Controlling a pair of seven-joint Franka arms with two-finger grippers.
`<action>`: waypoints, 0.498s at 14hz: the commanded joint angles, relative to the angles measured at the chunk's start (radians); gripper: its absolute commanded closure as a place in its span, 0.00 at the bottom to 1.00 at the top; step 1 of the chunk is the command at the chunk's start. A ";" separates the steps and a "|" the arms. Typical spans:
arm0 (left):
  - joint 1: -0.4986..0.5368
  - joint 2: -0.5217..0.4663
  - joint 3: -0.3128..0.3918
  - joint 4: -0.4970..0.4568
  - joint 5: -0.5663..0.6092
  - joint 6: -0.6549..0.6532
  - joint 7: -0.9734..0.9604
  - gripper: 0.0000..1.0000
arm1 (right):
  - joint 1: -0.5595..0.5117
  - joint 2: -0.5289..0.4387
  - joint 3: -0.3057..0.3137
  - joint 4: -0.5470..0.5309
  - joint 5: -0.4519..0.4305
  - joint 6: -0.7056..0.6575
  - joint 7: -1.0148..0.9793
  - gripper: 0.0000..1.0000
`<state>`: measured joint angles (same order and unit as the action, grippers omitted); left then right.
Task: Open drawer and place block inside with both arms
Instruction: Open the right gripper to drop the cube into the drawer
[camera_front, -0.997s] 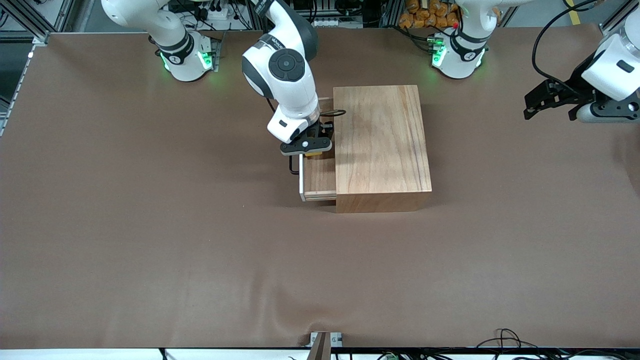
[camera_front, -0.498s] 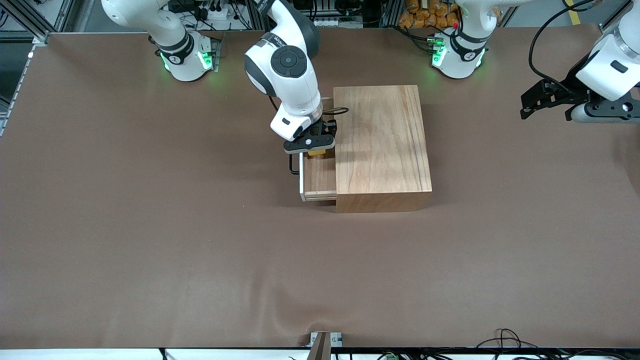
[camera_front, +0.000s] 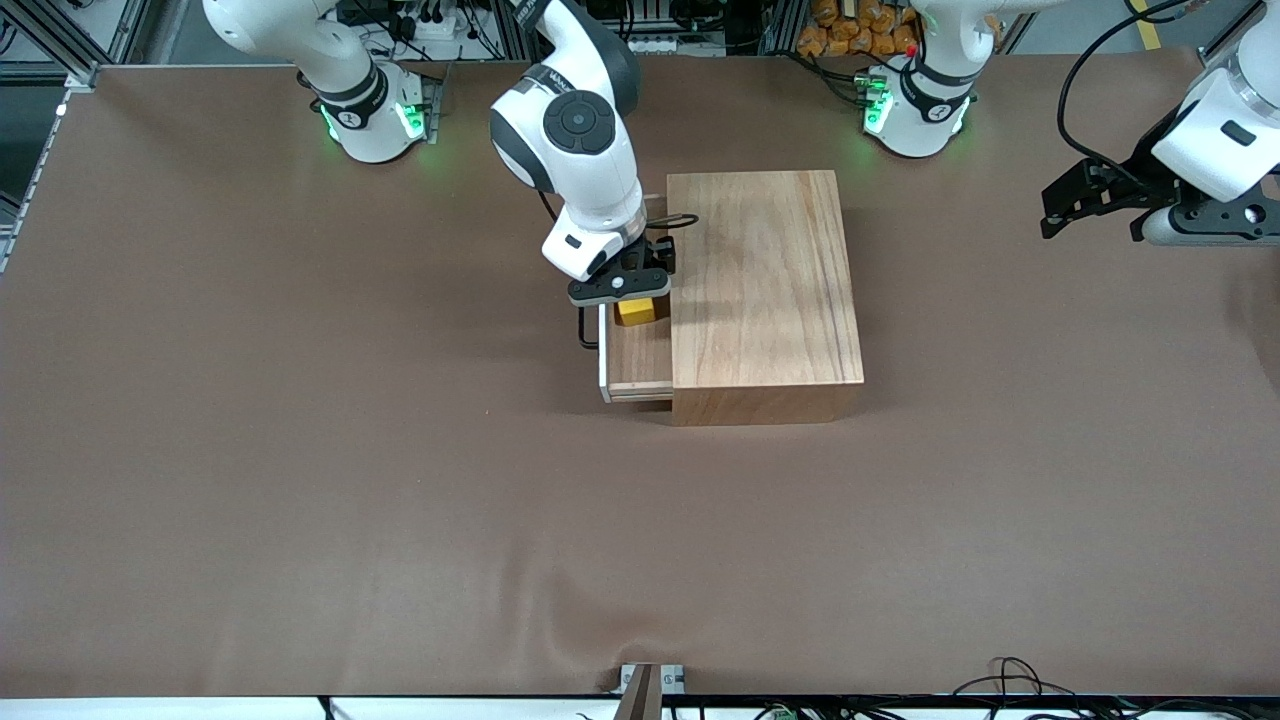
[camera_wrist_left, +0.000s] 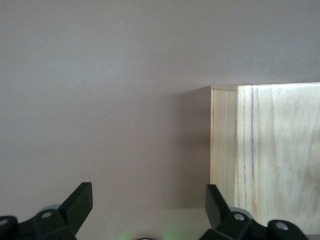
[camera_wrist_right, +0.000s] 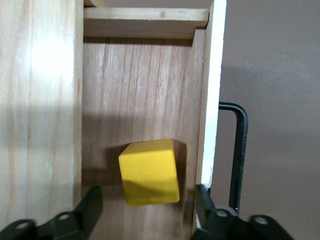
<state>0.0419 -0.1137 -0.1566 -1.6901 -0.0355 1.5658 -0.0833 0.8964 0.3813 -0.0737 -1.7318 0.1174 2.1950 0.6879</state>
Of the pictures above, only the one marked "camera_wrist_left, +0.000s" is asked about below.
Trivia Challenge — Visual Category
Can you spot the brown table mat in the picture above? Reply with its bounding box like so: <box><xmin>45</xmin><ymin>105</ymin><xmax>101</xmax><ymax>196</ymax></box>
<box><xmin>0</xmin><ymin>0</ymin><xmax>320</xmax><ymax>240</ymax></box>

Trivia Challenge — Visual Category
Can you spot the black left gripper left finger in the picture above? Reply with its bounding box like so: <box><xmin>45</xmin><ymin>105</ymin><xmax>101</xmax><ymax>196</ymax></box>
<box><xmin>0</xmin><ymin>181</ymin><xmax>94</xmax><ymax>240</ymax></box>

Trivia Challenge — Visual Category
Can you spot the light wooden cabinet box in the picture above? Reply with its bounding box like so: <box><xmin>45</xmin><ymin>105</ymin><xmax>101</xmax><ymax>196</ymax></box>
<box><xmin>209</xmin><ymin>81</ymin><xmax>320</xmax><ymax>237</ymax></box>

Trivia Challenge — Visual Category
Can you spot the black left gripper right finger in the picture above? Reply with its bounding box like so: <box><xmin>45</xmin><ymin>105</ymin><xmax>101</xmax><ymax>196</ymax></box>
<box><xmin>199</xmin><ymin>184</ymin><xmax>307</xmax><ymax>240</ymax></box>

